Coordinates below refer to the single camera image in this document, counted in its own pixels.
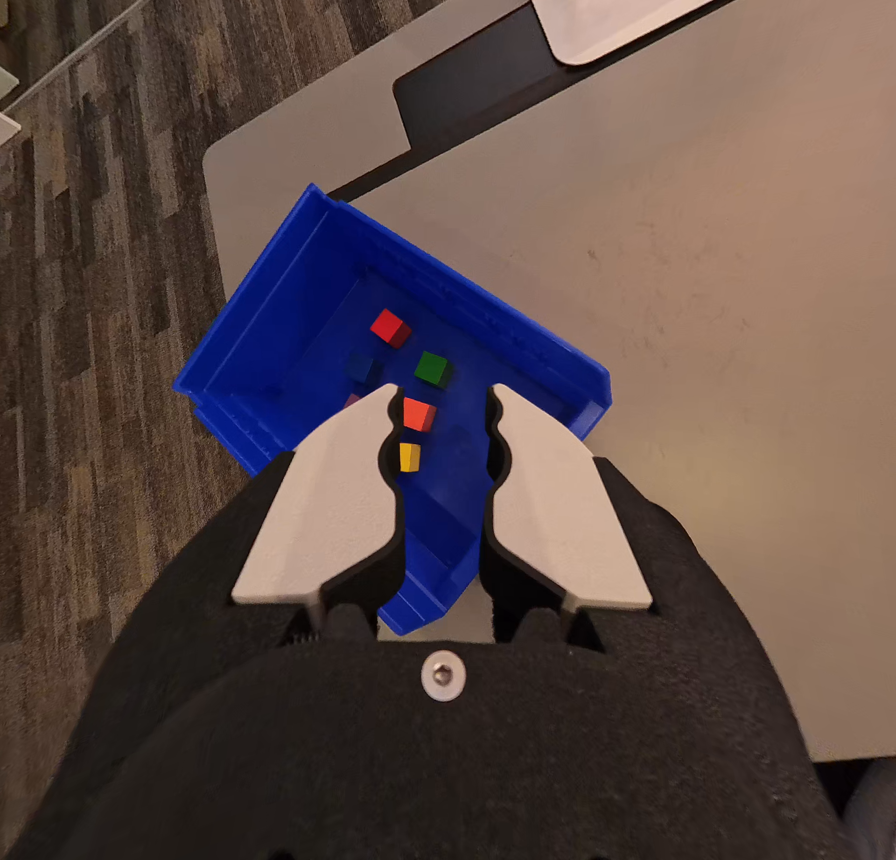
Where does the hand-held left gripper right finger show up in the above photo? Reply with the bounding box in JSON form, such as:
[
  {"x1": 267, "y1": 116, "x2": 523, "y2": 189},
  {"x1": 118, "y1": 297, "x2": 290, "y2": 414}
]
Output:
[{"x1": 479, "y1": 384, "x2": 655, "y2": 612}]

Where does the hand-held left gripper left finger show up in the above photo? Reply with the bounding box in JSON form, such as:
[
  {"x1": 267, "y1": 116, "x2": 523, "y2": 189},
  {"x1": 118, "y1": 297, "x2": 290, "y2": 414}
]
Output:
[{"x1": 231, "y1": 384, "x2": 407, "y2": 609}]

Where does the red wooden cube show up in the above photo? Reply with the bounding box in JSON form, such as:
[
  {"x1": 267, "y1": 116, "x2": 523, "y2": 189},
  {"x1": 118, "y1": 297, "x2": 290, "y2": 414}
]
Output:
[{"x1": 370, "y1": 308, "x2": 413, "y2": 350}]

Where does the blue plastic bin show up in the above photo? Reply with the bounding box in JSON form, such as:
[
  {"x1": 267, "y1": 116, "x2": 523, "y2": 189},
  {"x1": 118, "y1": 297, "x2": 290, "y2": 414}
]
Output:
[{"x1": 173, "y1": 183, "x2": 613, "y2": 637}]

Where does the person's leg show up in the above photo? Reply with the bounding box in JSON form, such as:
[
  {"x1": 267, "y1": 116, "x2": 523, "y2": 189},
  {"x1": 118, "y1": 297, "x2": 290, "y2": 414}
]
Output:
[{"x1": 836, "y1": 758, "x2": 896, "y2": 860}]

